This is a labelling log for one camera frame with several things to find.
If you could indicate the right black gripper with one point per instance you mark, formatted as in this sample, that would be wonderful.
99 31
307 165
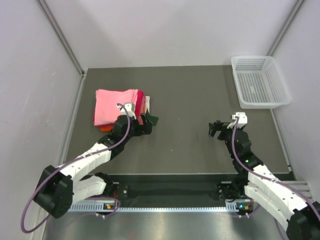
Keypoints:
219 125

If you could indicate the folded orange t-shirt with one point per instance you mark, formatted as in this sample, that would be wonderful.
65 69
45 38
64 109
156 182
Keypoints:
106 128

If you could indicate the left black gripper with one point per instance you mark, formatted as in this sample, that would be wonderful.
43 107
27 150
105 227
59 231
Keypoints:
144 129

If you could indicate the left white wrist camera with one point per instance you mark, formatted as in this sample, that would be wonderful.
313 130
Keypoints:
127 110

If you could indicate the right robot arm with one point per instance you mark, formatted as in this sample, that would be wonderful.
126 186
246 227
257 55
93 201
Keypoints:
298 215

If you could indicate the light pink t-shirt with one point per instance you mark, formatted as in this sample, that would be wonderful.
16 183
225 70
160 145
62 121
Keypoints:
106 111

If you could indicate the folded white t-shirt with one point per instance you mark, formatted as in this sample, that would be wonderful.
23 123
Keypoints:
147 103

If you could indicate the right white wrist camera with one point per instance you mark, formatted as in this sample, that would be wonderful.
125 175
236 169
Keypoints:
240 118

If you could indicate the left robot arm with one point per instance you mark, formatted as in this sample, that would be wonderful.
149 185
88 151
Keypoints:
61 187

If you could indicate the white perforated plastic basket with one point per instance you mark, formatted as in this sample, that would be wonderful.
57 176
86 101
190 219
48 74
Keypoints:
259 82

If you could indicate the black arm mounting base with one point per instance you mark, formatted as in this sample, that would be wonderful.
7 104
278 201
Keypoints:
171 190

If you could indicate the grey slotted cable duct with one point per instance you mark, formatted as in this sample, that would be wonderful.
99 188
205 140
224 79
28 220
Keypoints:
107 206

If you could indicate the folded dark green t-shirt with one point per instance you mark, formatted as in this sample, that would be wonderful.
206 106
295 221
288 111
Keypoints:
151 119

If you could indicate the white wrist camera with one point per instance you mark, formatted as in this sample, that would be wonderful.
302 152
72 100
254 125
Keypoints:
127 110
240 118

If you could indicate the folded magenta t-shirt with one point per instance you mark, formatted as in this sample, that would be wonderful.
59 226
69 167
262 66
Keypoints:
140 104

